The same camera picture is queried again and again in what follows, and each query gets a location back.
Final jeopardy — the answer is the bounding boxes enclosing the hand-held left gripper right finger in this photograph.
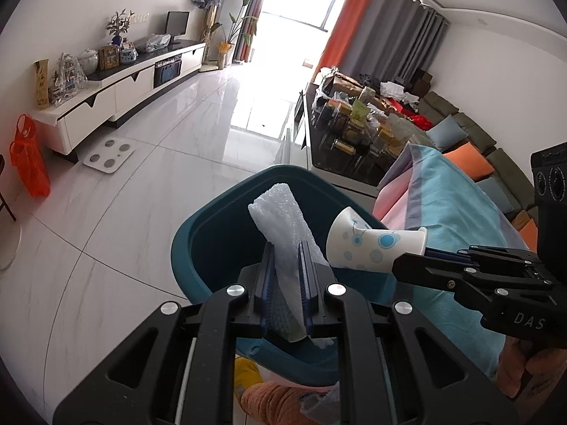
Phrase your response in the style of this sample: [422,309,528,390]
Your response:
[298,239,519,425]

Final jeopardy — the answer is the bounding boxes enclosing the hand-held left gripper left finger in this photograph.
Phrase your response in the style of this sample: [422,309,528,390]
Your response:
[52,241,275,425]

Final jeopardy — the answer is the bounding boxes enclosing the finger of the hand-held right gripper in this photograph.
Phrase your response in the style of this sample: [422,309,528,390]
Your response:
[423,244,539,267]
[392,252,554,316]

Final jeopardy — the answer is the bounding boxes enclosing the dark teal plastic bin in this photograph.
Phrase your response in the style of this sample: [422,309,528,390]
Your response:
[170,165,415,386]

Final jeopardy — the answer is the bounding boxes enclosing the white blue dotted paper cup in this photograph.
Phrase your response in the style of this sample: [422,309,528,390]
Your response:
[325,207,428,272]

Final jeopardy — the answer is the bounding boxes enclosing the white bubble wrap sheet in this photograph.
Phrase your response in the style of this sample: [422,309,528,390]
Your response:
[247,181,337,349]

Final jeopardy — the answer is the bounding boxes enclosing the person's right hand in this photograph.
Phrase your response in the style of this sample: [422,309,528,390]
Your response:
[495,335,567,399]

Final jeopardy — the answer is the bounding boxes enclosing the orange cushion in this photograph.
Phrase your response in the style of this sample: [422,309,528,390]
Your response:
[516,219,539,249]
[443,142,494,180]

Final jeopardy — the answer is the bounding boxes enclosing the blue cushion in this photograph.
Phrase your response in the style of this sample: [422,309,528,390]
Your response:
[427,115,470,151]
[476,177,521,213]

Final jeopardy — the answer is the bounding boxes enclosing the teal grey striped tablecloth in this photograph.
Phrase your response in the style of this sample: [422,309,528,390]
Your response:
[372,142,539,379]

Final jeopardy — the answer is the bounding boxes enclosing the olive green sofa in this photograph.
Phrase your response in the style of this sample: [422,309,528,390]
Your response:
[416,91,539,240]

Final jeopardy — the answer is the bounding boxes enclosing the yellow slipper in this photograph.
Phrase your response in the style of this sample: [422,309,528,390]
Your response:
[234,356,266,390]

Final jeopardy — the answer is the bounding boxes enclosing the person's orange trouser leg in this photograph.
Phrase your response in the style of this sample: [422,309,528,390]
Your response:
[239,383,342,425]

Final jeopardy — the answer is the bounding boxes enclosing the black coffee table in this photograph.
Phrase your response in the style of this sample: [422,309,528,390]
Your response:
[301,82,426,198]

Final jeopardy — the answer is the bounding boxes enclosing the red cloth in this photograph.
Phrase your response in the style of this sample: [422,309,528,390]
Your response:
[385,100,432,131]

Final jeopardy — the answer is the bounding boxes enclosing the group of food jars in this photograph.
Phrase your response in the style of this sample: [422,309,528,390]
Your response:
[312,93,417,160]

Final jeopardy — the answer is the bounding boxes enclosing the white clothes pile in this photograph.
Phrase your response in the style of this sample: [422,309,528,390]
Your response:
[381,80,419,102]

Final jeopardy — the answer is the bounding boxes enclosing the brown cardboard boxes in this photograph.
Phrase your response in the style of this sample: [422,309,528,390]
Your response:
[412,68,432,94]

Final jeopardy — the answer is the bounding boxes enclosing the white bathroom scale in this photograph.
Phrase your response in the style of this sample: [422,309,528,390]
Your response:
[83,138,129,170]

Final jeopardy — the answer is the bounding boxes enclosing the white black TV cabinet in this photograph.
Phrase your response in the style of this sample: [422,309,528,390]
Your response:
[30,40,208,162]

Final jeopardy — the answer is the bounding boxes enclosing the striped grey orange curtain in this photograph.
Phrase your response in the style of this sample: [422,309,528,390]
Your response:
[232,0,276,63]

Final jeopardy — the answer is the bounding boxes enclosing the tall green potted plant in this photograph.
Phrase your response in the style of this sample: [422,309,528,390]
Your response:
[217,0,258,69]

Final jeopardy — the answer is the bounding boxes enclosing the red plastic bag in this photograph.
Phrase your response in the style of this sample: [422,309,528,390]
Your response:
[10,114,51,198]

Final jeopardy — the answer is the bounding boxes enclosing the clear plastic bag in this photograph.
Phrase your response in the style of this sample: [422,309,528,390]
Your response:
[134,33,173,53]

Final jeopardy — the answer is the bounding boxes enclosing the black monitor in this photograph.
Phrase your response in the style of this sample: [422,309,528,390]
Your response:
[165,11,190,45]

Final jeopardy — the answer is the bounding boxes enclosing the golden framed ornament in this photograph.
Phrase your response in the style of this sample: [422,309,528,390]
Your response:
[98,45,121,70]

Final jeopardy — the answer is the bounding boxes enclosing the white ceramic jar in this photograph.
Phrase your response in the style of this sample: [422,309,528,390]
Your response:
[77,49,99,76]

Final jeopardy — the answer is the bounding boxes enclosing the ship model in plastic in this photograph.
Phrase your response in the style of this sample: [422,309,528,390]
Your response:
[49,52,88,102]

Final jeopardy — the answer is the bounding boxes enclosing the small bonsai plant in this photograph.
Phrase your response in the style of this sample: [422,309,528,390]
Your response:
[105,9,134,47]

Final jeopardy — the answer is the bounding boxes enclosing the tall yellow gift box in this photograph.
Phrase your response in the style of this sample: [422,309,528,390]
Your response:
[34,59,50,111]

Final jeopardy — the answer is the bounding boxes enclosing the dark chair frame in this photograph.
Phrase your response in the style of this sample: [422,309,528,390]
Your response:
[0,155,18,222]

